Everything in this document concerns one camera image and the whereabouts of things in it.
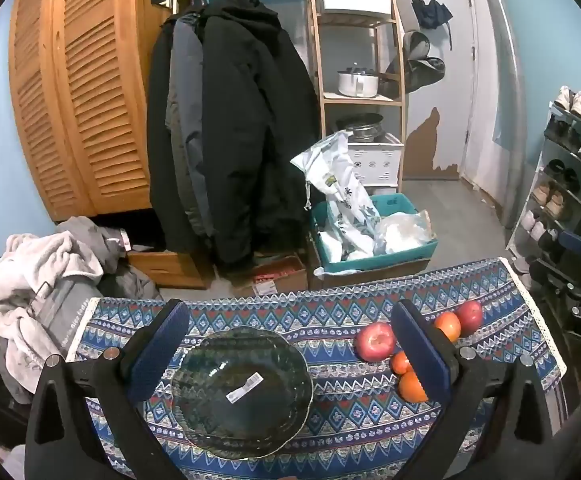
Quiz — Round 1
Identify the white door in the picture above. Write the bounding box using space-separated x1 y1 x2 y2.
459 0 527 211

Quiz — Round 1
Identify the metal shoe rack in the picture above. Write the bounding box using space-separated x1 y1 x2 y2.
505 102 581 281

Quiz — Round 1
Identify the brown cardboard box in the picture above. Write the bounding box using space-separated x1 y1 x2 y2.
306 232 433 291

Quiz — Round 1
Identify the wooden louvered folding door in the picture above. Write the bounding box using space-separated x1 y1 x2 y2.
9 0 171 222

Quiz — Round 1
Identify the blue patterned tablecloth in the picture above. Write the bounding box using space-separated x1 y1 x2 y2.
65 257 568 480

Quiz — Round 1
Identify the red apple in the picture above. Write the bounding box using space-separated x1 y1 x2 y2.
354 322 397 362
454 301 484 337

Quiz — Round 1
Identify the clear plastic bag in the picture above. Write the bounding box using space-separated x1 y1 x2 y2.
373 210 433 256

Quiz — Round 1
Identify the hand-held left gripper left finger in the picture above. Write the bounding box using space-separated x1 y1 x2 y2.
24 299 191 480

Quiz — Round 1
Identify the white towel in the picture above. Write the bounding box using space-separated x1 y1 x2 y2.
0 233 104 376

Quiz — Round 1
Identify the cardboard box with red print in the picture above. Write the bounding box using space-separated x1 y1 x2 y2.
230 254 308 298

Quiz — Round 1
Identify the grey hanging bag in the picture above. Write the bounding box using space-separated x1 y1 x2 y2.
384 31 446 94

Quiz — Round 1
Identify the steel pot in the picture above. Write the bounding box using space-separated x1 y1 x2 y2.
337 112 385 144

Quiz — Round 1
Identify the white drawer box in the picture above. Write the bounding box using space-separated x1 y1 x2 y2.
347 132 405 189

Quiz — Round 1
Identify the white cooking pot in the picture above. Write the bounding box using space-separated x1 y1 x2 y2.
337 65 381 98

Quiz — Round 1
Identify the grey jacket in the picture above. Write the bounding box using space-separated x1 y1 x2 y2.
168 12 217 242

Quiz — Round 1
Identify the small tangerine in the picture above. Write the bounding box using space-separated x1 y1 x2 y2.
389 351 413 376
397 370 429 403

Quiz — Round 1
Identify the teal box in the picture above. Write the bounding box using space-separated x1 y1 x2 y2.
310 192 439 275

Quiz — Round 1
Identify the wooden drawer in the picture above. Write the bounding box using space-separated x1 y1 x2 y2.
126 249 211 290

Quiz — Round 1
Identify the group of shoes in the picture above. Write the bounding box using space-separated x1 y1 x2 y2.
513 85 581 271

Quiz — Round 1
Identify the wooden shelf rack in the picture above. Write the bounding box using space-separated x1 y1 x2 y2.
305 0 409 196

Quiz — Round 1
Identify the grey clothing pile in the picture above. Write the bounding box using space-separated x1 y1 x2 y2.
0 216 161 403

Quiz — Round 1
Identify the orange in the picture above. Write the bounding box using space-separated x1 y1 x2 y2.
433 311 462 343

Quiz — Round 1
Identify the white floral bag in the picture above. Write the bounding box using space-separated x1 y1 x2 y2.
290 130 383 263

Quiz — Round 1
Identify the dark green glass bowl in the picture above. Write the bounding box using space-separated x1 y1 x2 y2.
171 326 314 460

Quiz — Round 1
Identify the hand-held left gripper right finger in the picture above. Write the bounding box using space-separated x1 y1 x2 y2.
391 300 553 480

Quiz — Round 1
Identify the dark folded umbrella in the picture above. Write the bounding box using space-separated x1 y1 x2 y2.
413 0 454 52

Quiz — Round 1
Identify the black hooded coat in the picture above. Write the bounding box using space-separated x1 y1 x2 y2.
201 0 321 275

